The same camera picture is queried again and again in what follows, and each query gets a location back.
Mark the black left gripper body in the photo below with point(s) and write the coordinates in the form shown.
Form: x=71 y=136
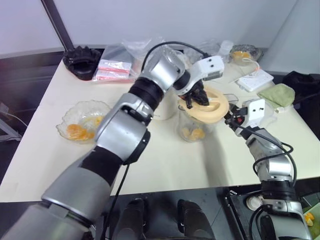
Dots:
x=196 y=90

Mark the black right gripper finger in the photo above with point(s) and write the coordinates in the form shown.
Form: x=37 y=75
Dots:
x=227 y=120
x=232 y=108

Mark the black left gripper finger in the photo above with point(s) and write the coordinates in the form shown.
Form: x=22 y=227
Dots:
x=204 y=100
x=189 y=103

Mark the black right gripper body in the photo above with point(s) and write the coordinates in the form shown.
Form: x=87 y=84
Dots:
x=236 y=117

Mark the cream round lid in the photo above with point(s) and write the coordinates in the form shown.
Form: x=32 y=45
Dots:
x=215 y=110

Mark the clear glass jar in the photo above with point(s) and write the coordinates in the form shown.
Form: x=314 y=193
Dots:
x=210 y=130

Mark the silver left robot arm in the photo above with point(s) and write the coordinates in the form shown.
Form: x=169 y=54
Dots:
x=120 y=125

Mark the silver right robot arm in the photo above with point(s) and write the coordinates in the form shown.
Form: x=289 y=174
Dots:
x=275 y=160

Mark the cream blender base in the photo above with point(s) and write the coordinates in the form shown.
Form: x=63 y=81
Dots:
x=167 y=107

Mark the orange food pieces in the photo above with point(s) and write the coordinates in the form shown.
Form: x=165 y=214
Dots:
x=240 y=54

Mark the glass bowl with orange slices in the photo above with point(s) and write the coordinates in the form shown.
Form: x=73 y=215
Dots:
x=75 y=112

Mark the clear plastic measuring cup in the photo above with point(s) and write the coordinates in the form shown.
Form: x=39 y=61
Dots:
x=271 y=115

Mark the white power strip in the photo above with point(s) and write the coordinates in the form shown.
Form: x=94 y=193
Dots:
x=255 y=80

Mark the green cloth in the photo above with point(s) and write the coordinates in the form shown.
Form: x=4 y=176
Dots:
x=277 y=96

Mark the small glass bowl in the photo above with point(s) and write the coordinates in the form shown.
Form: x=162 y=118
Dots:
x=256 y=53

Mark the crumpled clear plastic bag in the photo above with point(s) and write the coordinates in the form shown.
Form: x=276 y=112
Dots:
x=137 y=48

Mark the dark chair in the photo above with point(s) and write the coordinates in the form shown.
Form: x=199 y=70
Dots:
x=302 y=85

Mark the bag of red white packets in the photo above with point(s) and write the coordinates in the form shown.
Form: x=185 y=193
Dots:
x=115 y=67

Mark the white round cup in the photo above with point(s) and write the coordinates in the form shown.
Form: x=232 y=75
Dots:
x=253 y=202

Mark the black tray under table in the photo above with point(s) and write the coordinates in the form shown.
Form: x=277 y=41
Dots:
x=237 y=215

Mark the black ruffled bowl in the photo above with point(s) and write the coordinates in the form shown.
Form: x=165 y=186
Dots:
x=80 y=63

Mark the dark diagonal pole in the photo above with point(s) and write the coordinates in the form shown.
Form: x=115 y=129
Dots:
x=58 y=25

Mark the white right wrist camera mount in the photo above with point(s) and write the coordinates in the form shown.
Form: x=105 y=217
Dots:
x=253 y=112

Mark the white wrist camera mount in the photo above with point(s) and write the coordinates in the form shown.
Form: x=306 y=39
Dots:
x=253 y=112
x=208 y=66

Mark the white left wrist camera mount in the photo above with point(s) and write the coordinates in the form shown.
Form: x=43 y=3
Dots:
x=208 y=66

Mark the grey metal frame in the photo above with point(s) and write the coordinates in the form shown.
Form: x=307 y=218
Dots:
x=8 y=125

